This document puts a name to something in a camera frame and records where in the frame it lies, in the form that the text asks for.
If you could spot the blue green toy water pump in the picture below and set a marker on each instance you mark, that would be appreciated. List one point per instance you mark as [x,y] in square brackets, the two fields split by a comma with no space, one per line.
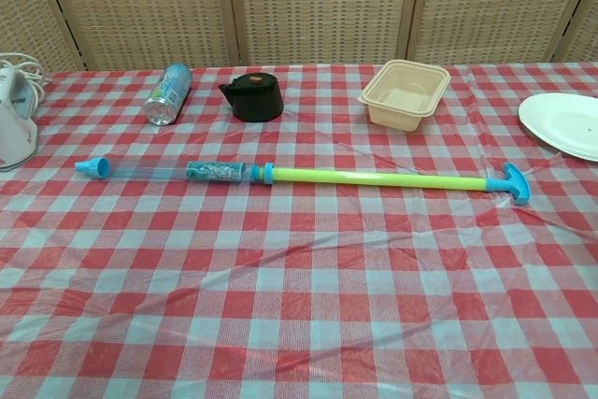
[374,179]

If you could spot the black camping kettle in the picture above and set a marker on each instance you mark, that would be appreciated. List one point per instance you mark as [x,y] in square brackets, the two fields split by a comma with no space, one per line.
[257,100]

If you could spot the red white checkered tablecloth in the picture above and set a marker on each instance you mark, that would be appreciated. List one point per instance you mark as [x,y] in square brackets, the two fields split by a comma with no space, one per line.
[299,287]

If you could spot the beige plastic food container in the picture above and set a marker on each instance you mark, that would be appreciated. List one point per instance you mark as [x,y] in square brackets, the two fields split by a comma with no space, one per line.
[397,90]

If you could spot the silver blue drink can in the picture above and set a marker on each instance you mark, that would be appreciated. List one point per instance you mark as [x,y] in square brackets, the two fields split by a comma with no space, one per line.
[168,90]

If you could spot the woven wooden folding screen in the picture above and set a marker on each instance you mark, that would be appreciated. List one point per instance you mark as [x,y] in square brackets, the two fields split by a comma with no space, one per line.
[317,6]

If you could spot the white paper plate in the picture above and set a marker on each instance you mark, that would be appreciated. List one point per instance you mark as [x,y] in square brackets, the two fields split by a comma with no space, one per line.
[565,123]

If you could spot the white electric iron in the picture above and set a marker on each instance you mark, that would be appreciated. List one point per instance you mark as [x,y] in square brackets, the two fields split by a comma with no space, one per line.
[14,132]

